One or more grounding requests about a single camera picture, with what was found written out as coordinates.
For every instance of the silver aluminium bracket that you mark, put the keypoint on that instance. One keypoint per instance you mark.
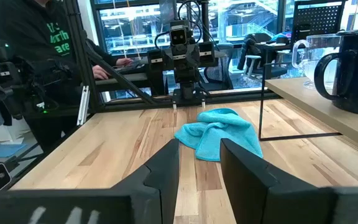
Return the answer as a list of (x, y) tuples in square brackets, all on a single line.
[(83, 105)]

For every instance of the mesh office chair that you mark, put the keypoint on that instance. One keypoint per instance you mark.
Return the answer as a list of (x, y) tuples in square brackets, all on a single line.
[(219, 68)]

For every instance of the wooden shelf black frame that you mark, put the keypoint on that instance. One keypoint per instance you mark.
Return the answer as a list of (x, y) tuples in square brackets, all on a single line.
[(322, 105)]

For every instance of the teal microfibre cloth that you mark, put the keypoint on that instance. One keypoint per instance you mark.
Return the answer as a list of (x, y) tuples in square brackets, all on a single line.
[(222, 133)]

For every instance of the clear glass mug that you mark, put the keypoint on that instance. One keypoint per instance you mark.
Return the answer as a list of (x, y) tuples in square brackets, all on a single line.
[(315, 59)]

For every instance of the black perforated panel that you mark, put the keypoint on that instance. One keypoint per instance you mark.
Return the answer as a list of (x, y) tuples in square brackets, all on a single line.
[(319, 18)]

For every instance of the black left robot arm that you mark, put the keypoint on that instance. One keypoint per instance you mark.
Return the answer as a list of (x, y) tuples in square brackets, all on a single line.
[(186, 81)]

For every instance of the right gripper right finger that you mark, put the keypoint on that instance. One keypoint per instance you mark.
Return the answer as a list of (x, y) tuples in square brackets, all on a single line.
[(247, 180)]

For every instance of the person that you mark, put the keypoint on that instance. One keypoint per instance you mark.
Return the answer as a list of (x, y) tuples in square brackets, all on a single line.
[(30, 31)]

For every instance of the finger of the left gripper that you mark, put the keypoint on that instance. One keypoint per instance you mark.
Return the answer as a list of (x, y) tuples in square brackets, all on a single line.
[(156, 65), (207, 59)]

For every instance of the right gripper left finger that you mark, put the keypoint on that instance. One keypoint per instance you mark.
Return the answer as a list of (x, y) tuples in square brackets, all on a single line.
[(163, 174)]

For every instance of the office chair with jacket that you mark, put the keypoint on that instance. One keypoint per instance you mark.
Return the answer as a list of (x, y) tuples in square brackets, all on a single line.
[(256, 53)]

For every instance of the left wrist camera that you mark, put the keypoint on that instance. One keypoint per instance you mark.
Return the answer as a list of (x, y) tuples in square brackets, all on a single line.
[(178, 35)]

